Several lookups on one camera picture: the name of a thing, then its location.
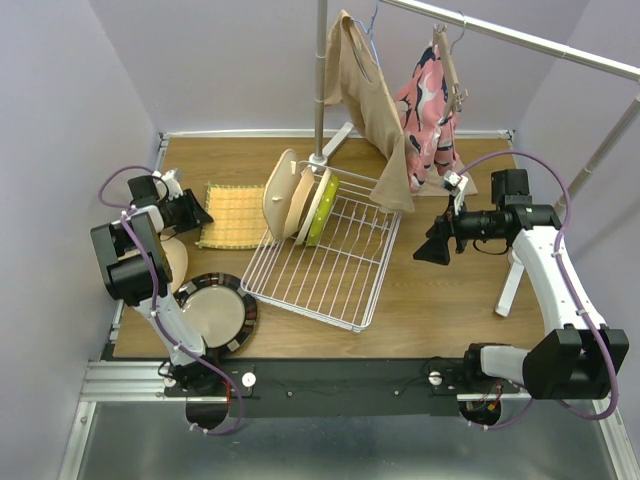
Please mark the wooden clip hanger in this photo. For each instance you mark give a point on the wooden clip hanger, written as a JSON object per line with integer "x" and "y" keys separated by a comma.
{"x": 456, "y": 94}

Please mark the white wire dish rack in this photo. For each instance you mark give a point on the white wire dish rack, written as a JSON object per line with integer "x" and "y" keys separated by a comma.
{"x": 338, "y": 281}

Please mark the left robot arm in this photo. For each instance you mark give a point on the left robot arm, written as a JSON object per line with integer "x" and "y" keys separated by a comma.
{"x": 134, "y": 269}

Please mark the blue wire hanger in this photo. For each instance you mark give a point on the blue wire hanger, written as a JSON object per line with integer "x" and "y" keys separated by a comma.
{"x": 368, "y": 31}

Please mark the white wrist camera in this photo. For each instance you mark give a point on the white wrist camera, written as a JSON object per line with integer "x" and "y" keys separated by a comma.
{"x": 168, "y": 184}
{"x": 456, "y": 185}

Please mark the pink patterned hanging garment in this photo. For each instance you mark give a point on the pink patterned hanging garment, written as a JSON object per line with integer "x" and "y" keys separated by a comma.
{"x": 429, "y": 131}

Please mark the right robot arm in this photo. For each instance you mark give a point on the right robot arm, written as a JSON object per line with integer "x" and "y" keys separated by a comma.
{"x": 579, "y": 355}

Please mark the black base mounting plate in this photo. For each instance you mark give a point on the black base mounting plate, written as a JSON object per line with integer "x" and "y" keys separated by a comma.
{"x": 289, "y": 388}

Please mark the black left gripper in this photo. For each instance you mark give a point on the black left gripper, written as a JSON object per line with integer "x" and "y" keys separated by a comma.
{"x": 196, "y": 215}

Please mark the black rimmed silver plate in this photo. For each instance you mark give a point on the black rimmed silver plate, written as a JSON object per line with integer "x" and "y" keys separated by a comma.
{"x": 218, "y": 308}

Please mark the beige hanging shirt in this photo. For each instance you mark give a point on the beige hanging shirt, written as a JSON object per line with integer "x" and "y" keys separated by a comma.
{"x": 353, "y": 79}

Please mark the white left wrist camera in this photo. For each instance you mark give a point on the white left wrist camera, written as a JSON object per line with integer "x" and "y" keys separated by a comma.
{"x": 168, "y": 184}

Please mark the white clothes rack frame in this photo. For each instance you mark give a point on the white clothes rack frame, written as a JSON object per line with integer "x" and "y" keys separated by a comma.
{"x": 322, "y": 151}

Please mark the beige plate orange leaves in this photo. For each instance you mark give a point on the beige plate orange leaves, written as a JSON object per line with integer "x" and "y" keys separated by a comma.
{"x": 177, "y": 256}

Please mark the bird pattern beige plate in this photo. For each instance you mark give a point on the bird pattern beige plate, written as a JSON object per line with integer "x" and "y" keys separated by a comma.
{"x": 298, "y": 202}

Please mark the cream green floral plate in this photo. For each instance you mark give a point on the cream green floral plate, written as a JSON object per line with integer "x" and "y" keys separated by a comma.
{"x": 316, "y": 200}

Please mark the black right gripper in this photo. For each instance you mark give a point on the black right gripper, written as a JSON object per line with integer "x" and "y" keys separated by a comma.
{"x": 435, "y": 249}

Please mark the green polka dot plate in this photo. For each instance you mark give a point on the green polka dot plate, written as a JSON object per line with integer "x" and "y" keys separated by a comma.
{"x": 323, "y": 211}

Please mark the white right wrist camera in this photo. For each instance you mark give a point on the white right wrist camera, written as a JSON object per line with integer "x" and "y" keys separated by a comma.
{"x": 456, "y": 185}

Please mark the yellow woven placemat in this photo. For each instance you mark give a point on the yellow woven placemat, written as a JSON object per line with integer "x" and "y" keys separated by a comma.
{"x": 238, "y": 220}

